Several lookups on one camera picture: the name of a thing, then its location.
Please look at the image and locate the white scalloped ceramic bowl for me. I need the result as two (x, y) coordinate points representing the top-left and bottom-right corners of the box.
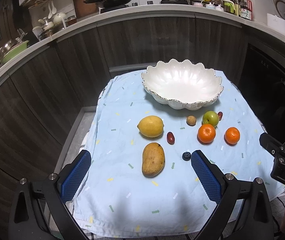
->
(141, 59), (224, 111)

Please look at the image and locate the green pot with lid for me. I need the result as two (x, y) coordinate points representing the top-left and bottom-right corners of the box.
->
(0, 40), (29, 68)

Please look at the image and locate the small red grape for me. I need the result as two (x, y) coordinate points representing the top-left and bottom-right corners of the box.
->
(218, 112), (223, 120)

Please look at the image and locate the small orange tangerine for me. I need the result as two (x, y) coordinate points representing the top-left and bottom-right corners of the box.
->
(224, 127), (241, 145)

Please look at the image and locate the dark blueberry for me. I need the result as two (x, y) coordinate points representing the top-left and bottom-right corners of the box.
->
(182, 152), (192, 161)

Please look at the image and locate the white teapot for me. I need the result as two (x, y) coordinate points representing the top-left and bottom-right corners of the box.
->
(53, 12), (67, 29)

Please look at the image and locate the large orange tangerine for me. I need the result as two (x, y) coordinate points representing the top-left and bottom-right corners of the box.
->
(197, 124), (216, 144)

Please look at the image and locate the yellow brown mango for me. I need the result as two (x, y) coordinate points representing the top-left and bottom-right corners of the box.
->
(142, 142), (165, 178)

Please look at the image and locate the brown wooden cutting board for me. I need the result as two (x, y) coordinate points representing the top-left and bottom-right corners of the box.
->
(71, 0), (100, 19)

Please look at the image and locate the green lidded jar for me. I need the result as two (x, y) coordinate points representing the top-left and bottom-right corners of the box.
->
(223, 0), (235, 15)

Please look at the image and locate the soy sauce bottle red label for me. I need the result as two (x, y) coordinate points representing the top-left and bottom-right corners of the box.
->
(239, 0), (254, 21)

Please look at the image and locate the yellow lemon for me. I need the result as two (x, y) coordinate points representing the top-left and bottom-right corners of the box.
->
(137, 115), (164, 138)

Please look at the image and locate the black wok pan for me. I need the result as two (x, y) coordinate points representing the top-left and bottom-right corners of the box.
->
(83, 0), (132, 9)

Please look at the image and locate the light blue patterned tablecloth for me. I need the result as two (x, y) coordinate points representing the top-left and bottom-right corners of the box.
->
(71, 71), (285, 238)

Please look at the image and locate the black gas stove grate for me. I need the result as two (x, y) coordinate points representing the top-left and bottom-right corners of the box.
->
(160, 0), (188, 5)

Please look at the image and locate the brown round kiwi potato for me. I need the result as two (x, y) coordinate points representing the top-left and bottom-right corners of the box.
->
(186, 115), (197, 126)

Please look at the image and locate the green apple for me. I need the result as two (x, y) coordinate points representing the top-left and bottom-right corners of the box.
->
(202, 111), (219, 127)

